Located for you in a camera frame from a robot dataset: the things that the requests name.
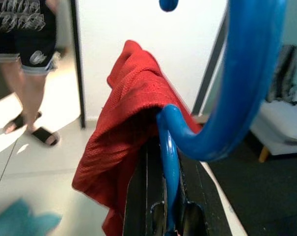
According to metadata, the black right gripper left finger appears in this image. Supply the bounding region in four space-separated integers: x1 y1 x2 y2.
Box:
123 140 167 236

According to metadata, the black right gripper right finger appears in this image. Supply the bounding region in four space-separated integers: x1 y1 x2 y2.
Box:
179 149 242 236

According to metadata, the red knit shirt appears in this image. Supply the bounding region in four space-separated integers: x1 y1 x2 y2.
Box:
72 39 203 236

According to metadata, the blue plastic clothes hanger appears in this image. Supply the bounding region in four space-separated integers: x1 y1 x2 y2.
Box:
156 0 288 236

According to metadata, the grey upholstered stool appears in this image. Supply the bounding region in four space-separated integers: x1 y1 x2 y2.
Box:
251 99 297 163

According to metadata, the teal cloth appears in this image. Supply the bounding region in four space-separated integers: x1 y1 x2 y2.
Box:
0 198 63 236

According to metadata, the black backpack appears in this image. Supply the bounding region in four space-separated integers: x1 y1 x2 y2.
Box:
266 44 297 106

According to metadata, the person in black shorts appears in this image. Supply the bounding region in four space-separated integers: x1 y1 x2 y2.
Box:
0 0 65 147

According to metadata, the black door frame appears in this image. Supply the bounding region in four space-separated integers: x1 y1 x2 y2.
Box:
70 0 87 129

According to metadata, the black wall corner strip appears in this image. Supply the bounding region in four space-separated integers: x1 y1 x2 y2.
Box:
190 14 229 118

